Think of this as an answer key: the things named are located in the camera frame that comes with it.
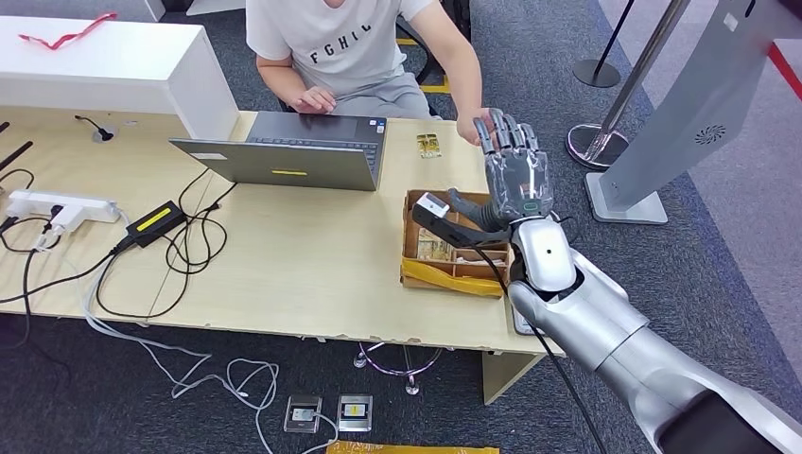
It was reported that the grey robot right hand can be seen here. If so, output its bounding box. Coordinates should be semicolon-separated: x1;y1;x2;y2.
446;107;556;232

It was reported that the person's left hand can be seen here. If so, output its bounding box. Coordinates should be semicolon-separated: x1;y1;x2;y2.
455;106;502;148

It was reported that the person's right hand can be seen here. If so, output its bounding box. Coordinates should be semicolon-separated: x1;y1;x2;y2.
290;86;338;116

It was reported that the orange printed ID card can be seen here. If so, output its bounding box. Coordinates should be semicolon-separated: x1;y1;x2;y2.
416;132;443;160

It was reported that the person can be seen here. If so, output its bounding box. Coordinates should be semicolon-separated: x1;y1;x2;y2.
245;0;502;148

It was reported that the pale room key card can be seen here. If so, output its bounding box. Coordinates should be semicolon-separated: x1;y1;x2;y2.
456;250;510;265

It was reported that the stack of printed key cards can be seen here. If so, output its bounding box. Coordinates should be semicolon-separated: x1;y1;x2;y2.
416;226;456;263

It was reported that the grey card reader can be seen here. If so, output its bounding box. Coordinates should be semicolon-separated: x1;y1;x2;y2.
510;300;547;338

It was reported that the grey laptop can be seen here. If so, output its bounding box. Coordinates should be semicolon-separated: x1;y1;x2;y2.
168;111;389;192

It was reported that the black chair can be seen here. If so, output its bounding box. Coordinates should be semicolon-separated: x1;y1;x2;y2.
395;0;471;86

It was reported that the wooden compartment box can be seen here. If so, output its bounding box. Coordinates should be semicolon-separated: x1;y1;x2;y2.
400;188;512;299

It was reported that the grey kiosk stand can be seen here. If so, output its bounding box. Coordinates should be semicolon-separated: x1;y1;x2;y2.
584;0;788;225

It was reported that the black laptop power adapter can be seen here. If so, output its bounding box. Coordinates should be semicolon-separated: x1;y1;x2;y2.
124;200;188;250

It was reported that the white counter block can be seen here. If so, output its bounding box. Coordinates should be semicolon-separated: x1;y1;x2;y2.
0;16;240;142

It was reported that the chrome stool base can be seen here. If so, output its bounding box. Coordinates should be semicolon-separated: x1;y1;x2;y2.
352;342;446;397

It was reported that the red ribbon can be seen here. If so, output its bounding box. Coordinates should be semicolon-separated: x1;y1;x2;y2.
18;12;119;51

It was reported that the white power strip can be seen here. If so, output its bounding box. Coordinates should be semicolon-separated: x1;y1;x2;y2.
5;190;122;236

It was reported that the red barrier belt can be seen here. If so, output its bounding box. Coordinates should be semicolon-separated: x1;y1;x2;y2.
765;42;802;105

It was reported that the silver floor socket yellow label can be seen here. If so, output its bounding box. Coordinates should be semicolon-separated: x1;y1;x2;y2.
337;393;374;433

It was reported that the flat yellow tape strip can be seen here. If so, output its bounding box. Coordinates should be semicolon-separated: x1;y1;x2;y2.
326;441;501;454

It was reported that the black antenna rod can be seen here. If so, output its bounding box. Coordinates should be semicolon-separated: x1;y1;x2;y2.
0;140;34;171

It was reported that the silver floor socket with plug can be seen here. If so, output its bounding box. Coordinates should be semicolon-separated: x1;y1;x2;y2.
283;394;323;435

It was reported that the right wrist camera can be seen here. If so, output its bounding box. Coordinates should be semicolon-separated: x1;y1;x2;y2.
410;192;512;249

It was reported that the chrome stanchion post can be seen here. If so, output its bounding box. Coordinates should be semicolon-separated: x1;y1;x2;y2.
565;0;690;171

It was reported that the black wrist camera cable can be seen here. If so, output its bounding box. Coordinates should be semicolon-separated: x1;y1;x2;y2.
473;244;609;454

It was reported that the desk grommet with black cable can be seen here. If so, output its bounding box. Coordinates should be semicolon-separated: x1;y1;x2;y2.
74;114;118;144

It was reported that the black looped adapter cable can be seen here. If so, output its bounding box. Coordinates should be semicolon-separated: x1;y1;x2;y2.
95;167;238;321

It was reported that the black mains cable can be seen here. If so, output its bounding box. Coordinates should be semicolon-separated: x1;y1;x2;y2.
0;246;125;307

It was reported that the white cable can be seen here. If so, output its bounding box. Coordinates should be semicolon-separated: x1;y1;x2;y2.
82;274;340;454

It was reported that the thin black cable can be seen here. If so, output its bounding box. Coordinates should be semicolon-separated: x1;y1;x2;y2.
0;168;62;346

